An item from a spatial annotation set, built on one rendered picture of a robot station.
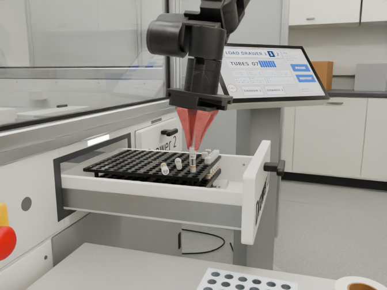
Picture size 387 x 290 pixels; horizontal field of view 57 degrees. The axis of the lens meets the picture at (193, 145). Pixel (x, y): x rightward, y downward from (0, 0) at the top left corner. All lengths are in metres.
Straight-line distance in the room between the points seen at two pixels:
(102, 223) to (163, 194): 0.26
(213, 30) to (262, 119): 1.04
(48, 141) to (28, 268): 0.20
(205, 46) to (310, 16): 3.39
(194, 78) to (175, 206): 0.21
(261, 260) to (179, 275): 1.24
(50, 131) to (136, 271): 0.27
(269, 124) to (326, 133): 2.00
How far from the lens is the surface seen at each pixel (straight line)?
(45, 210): 0.65
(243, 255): 1.77
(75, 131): 0.70
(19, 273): 0.63
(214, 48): 0.58
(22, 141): 0.58
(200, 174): 0.62
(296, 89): 1.59
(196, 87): 0.58
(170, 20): 0.64
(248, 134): 1.57
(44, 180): 0.63
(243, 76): 1.48
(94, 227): 0.78
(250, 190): 0.53
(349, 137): 3.59
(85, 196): 0.65
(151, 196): 0.59
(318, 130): 3.58
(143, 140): 0.92
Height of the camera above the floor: 1.07
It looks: 11 degrees down
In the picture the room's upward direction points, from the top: straight up
